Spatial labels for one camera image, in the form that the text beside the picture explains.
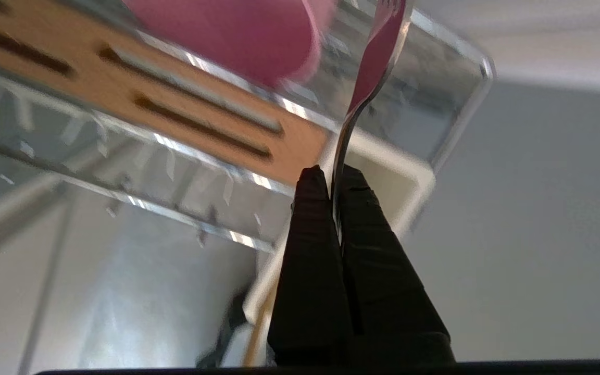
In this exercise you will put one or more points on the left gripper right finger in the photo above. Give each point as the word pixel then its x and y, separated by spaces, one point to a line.
pixel 388 291

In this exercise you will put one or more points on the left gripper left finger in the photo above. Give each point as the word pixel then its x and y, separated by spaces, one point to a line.
pixel 310 281

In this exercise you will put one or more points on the wooden chopstick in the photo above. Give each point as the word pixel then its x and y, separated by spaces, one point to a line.
pixel 261 328

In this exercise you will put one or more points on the beige pull-out cabinet front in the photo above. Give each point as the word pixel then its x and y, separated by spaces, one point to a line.
pixel 539 219

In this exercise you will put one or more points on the metal fork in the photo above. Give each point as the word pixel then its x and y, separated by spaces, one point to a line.
pixel 378 52

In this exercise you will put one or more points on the pink speckled bowl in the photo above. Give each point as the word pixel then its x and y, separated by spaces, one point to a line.
pixel 237 31

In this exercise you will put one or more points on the white two-compartment cutlery holder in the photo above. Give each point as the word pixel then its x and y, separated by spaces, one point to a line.
pixel 409 182

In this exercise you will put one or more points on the white drip tray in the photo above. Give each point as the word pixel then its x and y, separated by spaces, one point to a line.
pixel 149 302

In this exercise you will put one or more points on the brown slotted wooden board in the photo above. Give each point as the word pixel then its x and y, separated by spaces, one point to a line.
pixel 112 88

